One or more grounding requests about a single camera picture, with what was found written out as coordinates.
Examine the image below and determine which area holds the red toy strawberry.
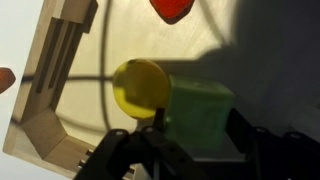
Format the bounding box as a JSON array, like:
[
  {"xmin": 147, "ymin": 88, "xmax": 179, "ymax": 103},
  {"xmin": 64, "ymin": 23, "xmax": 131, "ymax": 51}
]
[{"xmin": 149, "ymin": 0, "xmax": 196, "ymax": 25}]

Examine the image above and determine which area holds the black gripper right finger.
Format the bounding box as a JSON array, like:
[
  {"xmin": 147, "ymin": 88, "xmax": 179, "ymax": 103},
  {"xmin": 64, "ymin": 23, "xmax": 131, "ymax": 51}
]
[{"xmin": 226, "ymin": 108, "xmax": 258, "ymax": 151}]

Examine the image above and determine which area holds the yellow toy banana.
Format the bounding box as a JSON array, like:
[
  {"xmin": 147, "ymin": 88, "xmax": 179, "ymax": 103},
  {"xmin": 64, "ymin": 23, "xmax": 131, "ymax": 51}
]
[{"xmin": 0, "ymin": 67, "xmax": 17, "ymax": 94}]

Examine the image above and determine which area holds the light wooden slatted crate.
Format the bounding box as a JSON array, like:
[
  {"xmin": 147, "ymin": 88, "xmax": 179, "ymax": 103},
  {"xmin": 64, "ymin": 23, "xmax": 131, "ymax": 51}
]
[{"xmin": 2, "ymin": 0, "xmax": 320, "ymax": 179}]

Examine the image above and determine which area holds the yellow toy lemon ball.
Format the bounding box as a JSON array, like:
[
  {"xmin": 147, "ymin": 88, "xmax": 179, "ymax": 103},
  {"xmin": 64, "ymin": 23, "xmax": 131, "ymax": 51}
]
[{"xmin": 112, "ymin": 58, "xmax": 172, "ymax": 120}]

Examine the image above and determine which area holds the lime green block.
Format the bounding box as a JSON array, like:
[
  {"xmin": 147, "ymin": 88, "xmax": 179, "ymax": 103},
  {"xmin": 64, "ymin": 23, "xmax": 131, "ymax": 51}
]
[{"xmin": 164, "ymin": 75, "xmax": 236, "ymax": 150}]

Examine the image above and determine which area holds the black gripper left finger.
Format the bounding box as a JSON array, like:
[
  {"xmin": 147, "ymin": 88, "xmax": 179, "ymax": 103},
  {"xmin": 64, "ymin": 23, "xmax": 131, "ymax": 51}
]
[{"xmin": 153, "ymin": 107, "xmax": 167, "ymax": 133}]

